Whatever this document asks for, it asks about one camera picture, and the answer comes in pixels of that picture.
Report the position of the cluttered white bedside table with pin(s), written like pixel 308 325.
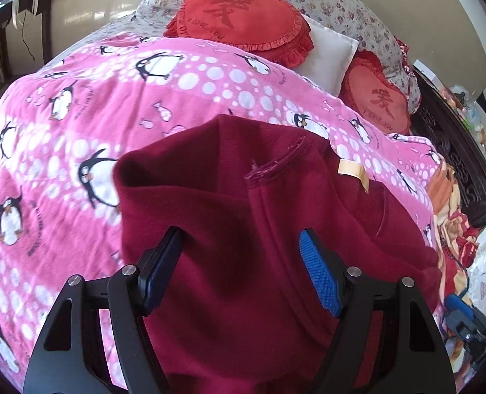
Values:
pixel 485 127

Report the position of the dark carved wooden headboard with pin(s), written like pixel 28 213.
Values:
pixel 460 164

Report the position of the orange floral blanket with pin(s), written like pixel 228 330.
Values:
pixel 452 221

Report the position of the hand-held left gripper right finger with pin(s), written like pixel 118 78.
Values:
pixel 321 273

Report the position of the maroon fleece garment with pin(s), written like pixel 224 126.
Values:
pixel 243 213

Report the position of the pink penguin print blanket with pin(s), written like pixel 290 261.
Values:
pixel 62 197

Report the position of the red heart-shaped pillow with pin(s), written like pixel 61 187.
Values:
pixel 239 16
pixel 374 94

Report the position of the white box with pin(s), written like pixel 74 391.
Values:
pixel 427 73

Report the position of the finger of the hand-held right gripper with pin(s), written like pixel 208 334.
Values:
pixel 458 301

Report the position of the white pillow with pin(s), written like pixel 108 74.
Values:
pixel 333 53

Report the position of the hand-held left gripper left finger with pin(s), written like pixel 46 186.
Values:
pixel 161 273

